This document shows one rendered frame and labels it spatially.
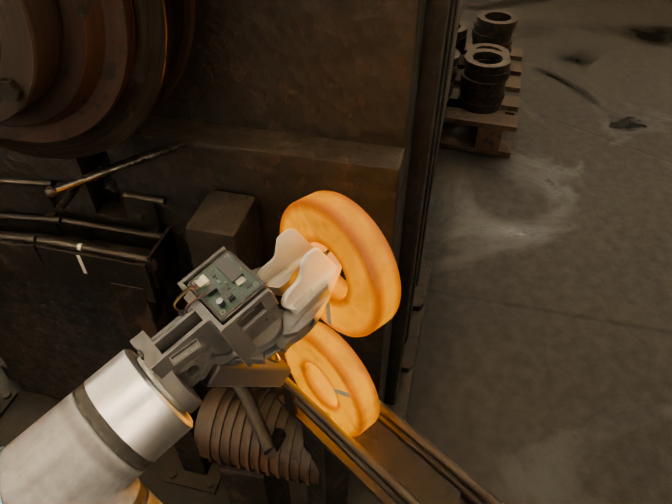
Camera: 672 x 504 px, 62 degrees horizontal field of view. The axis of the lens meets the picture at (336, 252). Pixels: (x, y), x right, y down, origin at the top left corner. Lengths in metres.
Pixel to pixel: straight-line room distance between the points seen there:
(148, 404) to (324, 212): 0.22
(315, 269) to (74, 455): 0.24
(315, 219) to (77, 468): 0.28
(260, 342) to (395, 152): 0.39
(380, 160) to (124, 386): 0.46
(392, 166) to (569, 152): 1.88
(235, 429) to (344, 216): 0.49
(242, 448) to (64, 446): 0.46
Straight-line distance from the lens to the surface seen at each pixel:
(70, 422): 0.50
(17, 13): 0.64
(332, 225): 0.51
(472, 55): 2.48
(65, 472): 0.49
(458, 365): 1.64
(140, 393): 0.48
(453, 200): 2.18
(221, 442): 0.92
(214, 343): 0.50
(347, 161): 0.78
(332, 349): 0.66
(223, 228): 0.79
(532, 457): 1.54
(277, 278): 0.54
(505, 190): 2.28
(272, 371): 0.58
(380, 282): 0.51
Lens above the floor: 1.30
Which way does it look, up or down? 43 degrees down
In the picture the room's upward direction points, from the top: straight up
